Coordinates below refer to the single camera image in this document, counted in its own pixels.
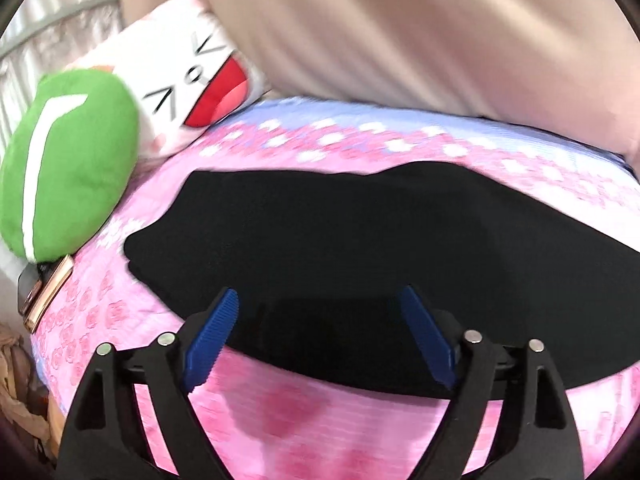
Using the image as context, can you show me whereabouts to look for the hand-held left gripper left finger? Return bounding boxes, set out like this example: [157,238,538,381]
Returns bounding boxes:
[56,287,240,480]

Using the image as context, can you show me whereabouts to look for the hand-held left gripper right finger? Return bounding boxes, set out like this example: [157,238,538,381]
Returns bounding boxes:
[398,285,586,480]

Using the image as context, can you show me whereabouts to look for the black pants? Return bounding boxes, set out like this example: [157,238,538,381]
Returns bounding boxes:
[123,161,640,401]

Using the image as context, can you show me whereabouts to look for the pink floral bed sheet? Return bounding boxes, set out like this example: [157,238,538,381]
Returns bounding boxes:
[30,97,640,480]

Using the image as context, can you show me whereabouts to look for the rose gold phone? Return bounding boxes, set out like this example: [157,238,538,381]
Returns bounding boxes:
[25,255,75,333]

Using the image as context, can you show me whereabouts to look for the small black device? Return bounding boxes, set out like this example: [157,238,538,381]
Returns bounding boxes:
[16,262,51,317]

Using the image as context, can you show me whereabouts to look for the brown crumpled cloth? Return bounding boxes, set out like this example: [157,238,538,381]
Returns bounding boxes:
[0,322,56,461]

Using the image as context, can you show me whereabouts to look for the green plush pillow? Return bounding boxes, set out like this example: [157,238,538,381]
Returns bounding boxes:
[0,69,141,263]

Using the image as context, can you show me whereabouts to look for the white cartoon face pillow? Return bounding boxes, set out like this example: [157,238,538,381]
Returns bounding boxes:
[65,0,273,157]

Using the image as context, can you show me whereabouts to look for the beige draped cloth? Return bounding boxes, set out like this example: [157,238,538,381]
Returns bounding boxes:
[117,0,640,161]

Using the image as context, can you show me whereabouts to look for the white sheer curtain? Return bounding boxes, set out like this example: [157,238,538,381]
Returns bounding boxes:
[0,0,126,126]

